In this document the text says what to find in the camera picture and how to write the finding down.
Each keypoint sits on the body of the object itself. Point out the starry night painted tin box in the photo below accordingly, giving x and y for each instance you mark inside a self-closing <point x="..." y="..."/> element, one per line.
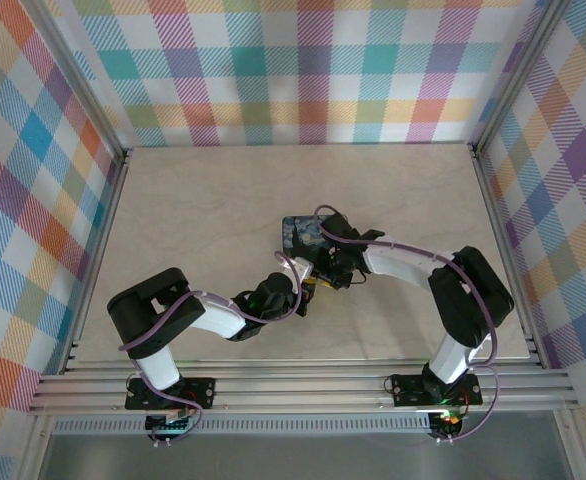
<point x="303" y="235"/>

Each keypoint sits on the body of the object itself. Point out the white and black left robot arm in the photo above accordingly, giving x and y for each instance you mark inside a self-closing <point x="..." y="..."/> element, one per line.
<point x="148" y="310"/>

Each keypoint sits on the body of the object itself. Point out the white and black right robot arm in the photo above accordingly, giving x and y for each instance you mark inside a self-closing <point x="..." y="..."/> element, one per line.
<point x="403" y="265"/>

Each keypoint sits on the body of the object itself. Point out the left green circuit board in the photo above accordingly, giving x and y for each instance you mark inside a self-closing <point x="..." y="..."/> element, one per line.
<point x="170" y="424"/>

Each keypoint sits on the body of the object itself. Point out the right circuit board with lights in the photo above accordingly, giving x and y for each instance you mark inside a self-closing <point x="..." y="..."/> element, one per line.
<point x="448" y="419"/>

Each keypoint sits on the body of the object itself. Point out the aluminium front frame rail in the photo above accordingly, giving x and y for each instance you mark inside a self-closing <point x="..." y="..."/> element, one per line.
<point x="303" y="387"/>

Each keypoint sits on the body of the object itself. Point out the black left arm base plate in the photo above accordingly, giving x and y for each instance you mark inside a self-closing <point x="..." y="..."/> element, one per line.
<point x="200" y="390"/>

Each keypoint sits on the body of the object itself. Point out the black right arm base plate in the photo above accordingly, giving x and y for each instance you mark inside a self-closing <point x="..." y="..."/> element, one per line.
<point x="408" y="390"/>

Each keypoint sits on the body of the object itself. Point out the aluminium right side rail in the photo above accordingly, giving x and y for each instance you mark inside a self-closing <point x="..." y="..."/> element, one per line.
<point x="498" y="225"/>

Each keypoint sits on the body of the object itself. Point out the aluminium left side rail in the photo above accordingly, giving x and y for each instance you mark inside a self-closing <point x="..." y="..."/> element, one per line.
<point x="104" y="220"/>

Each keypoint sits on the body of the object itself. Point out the aluminium right corner post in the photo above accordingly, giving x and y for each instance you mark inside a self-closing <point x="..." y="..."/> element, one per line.
<point x="518" y="75"/>

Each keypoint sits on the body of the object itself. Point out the aluminium corner post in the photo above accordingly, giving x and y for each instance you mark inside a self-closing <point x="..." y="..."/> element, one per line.
<point x="518" y="75"/>
<point x="78" y="75"/>

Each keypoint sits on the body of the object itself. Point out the aluminium left corner post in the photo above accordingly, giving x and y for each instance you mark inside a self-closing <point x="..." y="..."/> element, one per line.
<point x="78" y="75"/>

